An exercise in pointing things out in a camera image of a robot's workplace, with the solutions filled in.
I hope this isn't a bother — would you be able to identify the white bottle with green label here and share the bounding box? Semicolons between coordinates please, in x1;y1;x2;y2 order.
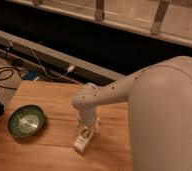
74;127;93;153

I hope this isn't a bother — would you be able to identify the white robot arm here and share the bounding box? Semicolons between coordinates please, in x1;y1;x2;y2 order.
72;56;192;171

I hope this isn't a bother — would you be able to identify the metal window frame rail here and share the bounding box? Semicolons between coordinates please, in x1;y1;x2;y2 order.
7;0;192;47

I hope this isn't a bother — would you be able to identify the blue object on floor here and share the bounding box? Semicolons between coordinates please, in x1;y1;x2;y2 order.
23;70;38;80

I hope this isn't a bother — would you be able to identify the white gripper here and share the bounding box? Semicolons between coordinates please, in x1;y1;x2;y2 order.
77;107;101;134

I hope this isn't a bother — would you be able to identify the green ceramic bowl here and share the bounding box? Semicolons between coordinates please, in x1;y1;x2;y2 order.
7;105;46;139

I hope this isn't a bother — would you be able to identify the black coiled cable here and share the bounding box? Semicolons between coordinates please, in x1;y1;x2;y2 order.
0;65;27;90

